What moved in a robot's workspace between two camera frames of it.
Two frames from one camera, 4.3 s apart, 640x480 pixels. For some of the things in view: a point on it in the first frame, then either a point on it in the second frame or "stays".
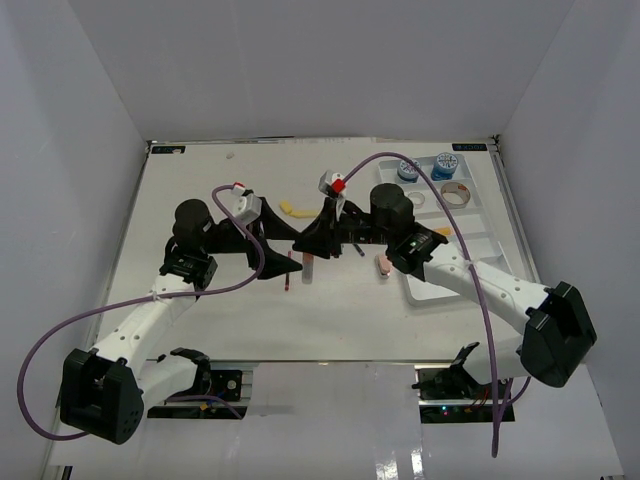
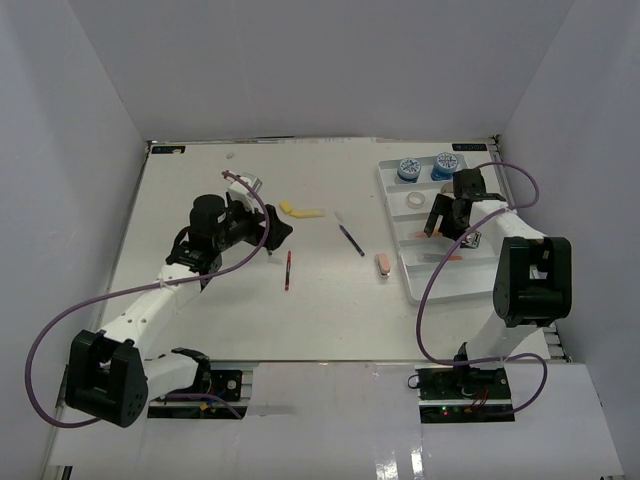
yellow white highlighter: x=304 y=213 stays
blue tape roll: x=407 y=172 stays
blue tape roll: x=444 y=167 stays
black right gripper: x=319 y=238 -> x=443 y=207
